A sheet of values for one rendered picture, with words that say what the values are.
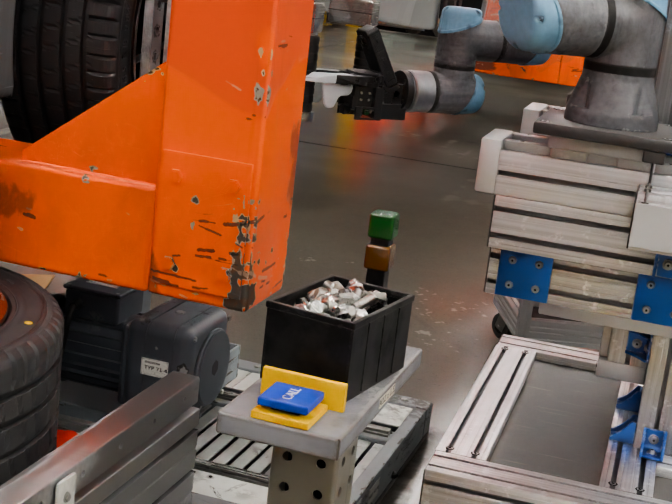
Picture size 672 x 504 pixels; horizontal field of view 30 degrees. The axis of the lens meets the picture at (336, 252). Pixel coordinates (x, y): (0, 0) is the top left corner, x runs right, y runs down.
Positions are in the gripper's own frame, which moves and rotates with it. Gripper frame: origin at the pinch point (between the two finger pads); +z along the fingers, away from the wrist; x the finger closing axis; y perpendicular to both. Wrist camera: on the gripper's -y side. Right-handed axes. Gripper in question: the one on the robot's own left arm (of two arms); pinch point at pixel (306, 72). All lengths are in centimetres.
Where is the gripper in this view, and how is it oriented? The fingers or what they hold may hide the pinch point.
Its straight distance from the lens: 218.2
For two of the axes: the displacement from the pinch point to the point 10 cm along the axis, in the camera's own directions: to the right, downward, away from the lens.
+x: -4.4, -2.7, 8.5
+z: -8.9, 0.1, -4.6
